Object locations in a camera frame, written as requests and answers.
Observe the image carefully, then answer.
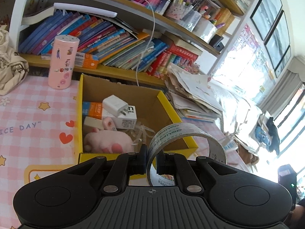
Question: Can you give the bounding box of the clear packing tape roll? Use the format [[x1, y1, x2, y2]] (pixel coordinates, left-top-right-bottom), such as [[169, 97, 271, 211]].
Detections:
[[146, 123, 227, 186]]

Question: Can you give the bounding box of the pearl ribbon hair accessory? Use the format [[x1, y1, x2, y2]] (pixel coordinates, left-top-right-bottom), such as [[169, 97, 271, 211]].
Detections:
[[126, 122, 156, 148]]

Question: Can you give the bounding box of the pink plush pig toy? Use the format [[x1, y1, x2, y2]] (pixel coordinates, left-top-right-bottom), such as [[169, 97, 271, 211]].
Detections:
[[83, 117, 134, 154]]

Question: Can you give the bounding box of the cream foam cube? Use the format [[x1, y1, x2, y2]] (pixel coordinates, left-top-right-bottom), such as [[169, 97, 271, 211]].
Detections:
[[83, 116, 104, 130]]

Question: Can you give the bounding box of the usmile white orange box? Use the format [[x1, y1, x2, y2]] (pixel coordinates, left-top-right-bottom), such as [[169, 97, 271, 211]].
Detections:
[[82, 101, 137, 129]]

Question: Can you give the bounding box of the yellow cardboard box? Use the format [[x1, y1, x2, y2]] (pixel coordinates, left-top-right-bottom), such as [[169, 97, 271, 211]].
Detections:
[[73, 73, 199, 181]]

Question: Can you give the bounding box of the white charger adapter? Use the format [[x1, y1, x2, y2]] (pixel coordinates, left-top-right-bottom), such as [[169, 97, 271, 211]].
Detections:
[[102, 95, 129, 117]]

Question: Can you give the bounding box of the stack of papers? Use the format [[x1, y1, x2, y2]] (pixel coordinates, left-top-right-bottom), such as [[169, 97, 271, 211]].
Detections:
[[164, 63, 223, 123]]

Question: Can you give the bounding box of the white desk mat with text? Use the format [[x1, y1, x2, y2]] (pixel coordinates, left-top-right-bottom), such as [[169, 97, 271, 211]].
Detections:
[[23, 164, 75, 185]]

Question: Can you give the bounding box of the row of children's books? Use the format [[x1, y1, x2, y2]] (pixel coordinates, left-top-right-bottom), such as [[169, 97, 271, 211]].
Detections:
[[19, 7, 201, 78]]

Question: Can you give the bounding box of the pink sticker cylinder canister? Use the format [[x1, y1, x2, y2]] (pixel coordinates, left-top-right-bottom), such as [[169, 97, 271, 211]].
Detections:
[[48, 35, 80, 90]]

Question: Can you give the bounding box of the cream canvas tote bag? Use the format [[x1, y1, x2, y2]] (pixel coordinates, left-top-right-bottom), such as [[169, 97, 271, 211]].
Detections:
[[0, 29, 29, 96]]

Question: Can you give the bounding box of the pink pen holder cup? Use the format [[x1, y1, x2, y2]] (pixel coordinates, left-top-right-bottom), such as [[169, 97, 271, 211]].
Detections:
[[164, 4, 193, 21]]

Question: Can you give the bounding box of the white foam tube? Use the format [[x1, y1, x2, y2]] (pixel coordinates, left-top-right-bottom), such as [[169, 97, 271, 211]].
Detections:
[[53, 3, 117, 18]]

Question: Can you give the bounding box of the white charging cable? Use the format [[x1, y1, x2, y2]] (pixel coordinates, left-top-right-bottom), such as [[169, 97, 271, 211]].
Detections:
[[134, 0, 156, 87]]

